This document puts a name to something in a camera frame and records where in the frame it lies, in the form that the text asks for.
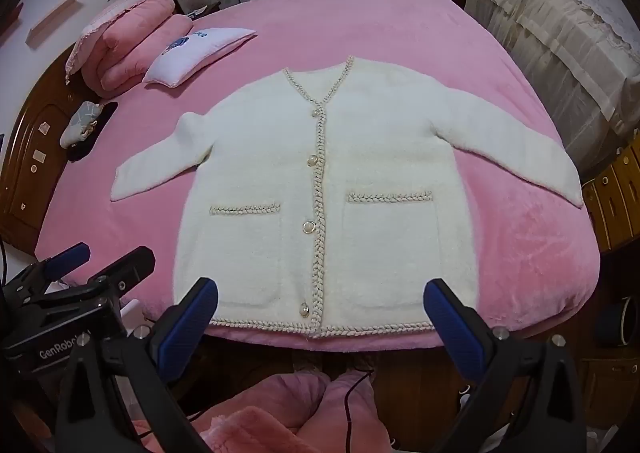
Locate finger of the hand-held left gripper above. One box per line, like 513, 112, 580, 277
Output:
75, 246, 157, 305
10, 242, 92, 294

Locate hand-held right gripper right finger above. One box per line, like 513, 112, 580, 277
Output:
423, 278, 587, 453

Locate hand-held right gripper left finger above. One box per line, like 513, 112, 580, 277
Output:
54, 277, 220, 453

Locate cream knit cardigan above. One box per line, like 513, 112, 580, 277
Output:
111, 56, 586, 339

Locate brown wooden headboard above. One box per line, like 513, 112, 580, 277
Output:
0, 40, 86, 254

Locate person's pink fleece pants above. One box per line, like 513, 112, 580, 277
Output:
190, 368, 401, 453

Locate grey and white cloth toy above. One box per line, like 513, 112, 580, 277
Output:
60, 100, 106, 149

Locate dark blue bucket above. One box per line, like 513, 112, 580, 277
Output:
595, 297, 636, 348

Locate brown wooden cabinet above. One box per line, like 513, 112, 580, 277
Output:
575, 358, 640, 434

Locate yellow wooden drawer cabinet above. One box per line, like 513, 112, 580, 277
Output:
580, 136, 640, 254

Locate folded pink quilt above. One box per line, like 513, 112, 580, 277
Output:
65, 0, 193, 99

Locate white pillow with blue print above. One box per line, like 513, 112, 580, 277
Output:
142, 27, 258, 88

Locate pink plush bed blanket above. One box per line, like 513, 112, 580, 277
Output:
34, 0, 603, 354

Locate wooden wall shelf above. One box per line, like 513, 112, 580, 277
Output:
27, 0, 85, 50

